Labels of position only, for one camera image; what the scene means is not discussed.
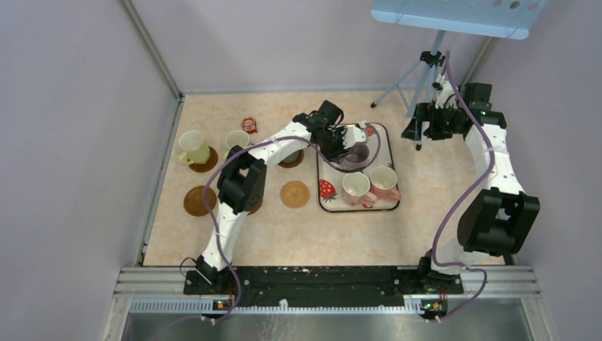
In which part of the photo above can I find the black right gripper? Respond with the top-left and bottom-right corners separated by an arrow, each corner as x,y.
401,103 -> 461,141

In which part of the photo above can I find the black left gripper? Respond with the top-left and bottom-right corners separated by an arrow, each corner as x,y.
315,126 -> 352,163

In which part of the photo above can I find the purple mug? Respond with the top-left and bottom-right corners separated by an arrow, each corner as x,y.
339,144 -> 370,172

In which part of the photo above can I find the dark brown wooden coaster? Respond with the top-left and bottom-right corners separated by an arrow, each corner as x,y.
278,150 -> 304,168

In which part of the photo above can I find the woven rattan coaster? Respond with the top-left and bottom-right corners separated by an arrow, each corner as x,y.
280,180 -> 310,209

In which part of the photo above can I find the light green mug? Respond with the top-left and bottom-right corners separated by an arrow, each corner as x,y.
223,130 -> 251,160

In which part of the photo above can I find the brown wooden round coaster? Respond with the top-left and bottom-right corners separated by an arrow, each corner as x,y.
189,146 -> 219,173

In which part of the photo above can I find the yellow-green mug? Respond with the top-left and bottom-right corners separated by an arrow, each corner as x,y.
178,130 -> 211,166

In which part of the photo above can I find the dark green mug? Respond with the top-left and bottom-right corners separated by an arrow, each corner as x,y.
281,150 -> 302,164

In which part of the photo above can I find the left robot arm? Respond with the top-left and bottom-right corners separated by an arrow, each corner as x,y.
195,100 -> 368,294

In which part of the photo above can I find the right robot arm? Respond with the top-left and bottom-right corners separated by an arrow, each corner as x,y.
402,80 -> 540,293

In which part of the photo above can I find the white strawberry tray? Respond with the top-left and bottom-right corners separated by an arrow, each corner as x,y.
317,123 -> 401,213

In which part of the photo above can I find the light blue tripod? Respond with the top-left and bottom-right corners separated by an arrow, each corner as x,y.
370,28 -> 448,151

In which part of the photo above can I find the pale pink mug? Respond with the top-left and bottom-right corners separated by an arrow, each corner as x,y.
342,172 -> 378,208

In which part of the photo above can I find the red snack packet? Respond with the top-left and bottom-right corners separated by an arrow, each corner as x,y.
241,117 -> 258,134

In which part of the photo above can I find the light blue panel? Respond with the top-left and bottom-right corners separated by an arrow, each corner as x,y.
371,0 -> 549,40

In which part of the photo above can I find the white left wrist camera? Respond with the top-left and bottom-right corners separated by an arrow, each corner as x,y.
343,120 -> 369,148

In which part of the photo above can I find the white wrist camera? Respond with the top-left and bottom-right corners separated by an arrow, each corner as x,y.
432,75 -> 458,109
343,120 -> 369,148

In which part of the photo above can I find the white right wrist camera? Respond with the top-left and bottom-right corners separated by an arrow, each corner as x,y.
432,75 -> 458,109

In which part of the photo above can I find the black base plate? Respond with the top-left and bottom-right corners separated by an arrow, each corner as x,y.
183,266 -> 464,308

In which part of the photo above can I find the aluminium frame rail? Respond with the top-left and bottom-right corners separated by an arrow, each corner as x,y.
102,265 -> 559,340

